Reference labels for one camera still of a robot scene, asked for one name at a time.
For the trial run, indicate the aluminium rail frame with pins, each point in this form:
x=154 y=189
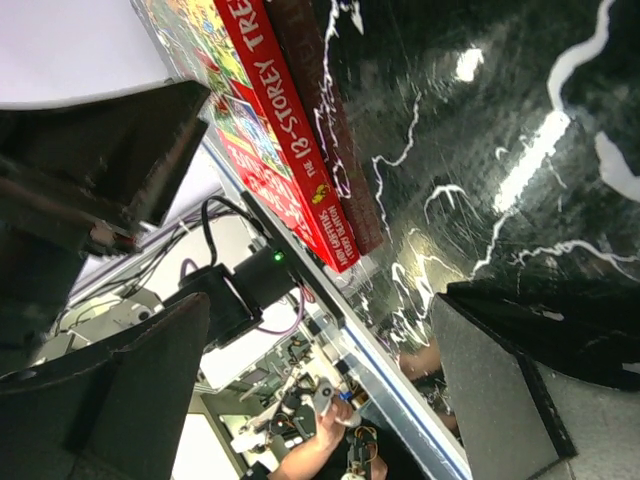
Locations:
x=424 y=434

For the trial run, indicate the red Treehouse book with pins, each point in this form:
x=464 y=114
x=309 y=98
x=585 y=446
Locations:
x=230 y=46

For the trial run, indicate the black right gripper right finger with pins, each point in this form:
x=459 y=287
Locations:
x=521 y=420

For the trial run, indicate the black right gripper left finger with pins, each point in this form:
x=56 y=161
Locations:
x=112 y=410

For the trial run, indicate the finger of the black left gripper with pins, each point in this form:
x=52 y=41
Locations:
x=87 y=176

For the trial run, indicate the operator forearm in background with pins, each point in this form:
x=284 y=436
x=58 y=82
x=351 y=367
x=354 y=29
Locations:
x=307 y=460

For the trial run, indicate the operator hand in background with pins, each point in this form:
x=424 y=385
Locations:
x=336 y=417

